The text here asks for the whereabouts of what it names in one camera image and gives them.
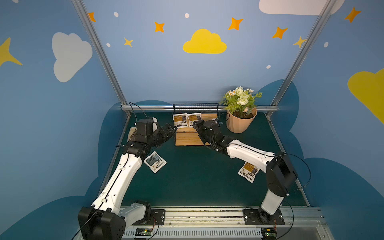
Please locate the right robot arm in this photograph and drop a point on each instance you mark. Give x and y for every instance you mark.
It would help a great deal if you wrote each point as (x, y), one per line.
(279, 170)

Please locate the left controller board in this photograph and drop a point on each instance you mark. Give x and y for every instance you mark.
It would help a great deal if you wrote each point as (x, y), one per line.
(144, 233)

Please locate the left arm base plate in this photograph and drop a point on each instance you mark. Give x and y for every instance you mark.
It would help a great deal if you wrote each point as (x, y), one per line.
(157, 215)

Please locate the yellow coffee bag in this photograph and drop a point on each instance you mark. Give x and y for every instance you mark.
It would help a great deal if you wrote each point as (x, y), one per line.
(192, 118)
(180, 120)
(248, 171)

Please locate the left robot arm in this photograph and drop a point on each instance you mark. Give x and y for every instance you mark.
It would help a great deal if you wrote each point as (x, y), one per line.
(103, 219)

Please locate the potted white flower plant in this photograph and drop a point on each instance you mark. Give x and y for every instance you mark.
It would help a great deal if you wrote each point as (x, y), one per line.
(241, 108)

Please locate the controller board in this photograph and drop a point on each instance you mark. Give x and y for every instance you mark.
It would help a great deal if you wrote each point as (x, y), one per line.
(144, 233)
(269, 234)

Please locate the right controller board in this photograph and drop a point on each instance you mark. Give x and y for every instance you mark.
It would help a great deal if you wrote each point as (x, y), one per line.
(269, 234)

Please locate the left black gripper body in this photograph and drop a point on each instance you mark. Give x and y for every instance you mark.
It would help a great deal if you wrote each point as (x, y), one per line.
(165, 133)

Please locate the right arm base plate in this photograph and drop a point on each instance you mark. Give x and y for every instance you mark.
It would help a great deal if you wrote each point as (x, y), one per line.
(260, 217)

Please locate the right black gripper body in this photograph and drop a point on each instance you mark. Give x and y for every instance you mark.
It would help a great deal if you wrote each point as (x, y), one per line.
(202, 128)

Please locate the wooden two-tier shelf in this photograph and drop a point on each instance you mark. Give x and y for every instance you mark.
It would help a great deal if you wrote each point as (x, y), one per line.
(189, 136)

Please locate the grey coffee bag left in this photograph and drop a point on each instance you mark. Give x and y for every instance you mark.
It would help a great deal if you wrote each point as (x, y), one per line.
(155, 162)

